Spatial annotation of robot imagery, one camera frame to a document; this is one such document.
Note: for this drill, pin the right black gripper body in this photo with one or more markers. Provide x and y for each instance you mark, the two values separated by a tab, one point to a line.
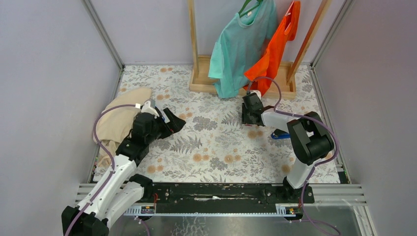
245	117

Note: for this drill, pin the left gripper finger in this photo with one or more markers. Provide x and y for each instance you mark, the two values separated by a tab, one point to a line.
162	132
174	123

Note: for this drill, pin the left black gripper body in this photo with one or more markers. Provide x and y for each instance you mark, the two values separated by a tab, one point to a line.
149	138

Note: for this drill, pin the blue stapler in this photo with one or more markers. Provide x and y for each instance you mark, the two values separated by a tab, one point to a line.
279	134

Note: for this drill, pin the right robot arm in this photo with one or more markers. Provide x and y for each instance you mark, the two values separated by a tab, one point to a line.
311	140

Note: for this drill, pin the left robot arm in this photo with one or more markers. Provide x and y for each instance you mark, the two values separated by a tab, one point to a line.
120	188

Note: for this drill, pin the floral table mat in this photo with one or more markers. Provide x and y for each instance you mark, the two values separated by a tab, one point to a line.
213	146

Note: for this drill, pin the beige cloth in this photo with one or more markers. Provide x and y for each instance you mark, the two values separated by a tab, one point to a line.
115	125

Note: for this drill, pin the orange t-shirt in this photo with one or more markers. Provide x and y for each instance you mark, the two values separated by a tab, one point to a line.
268	64

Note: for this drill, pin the wooden clothes rack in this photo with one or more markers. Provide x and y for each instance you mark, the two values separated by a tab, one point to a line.
286	74

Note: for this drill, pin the teal t-shirt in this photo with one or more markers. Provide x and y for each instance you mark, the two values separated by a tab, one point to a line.
239	46

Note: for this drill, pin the green hanger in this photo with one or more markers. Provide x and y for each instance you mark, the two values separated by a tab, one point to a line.
246	8

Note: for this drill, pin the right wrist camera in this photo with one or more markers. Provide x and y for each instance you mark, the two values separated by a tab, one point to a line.
257	92

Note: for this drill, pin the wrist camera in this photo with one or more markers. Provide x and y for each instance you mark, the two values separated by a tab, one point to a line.
148	107
257	92

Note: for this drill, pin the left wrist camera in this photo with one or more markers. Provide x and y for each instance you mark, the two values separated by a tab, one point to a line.
148	107

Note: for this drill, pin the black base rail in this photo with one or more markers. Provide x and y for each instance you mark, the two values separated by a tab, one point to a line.
223	198

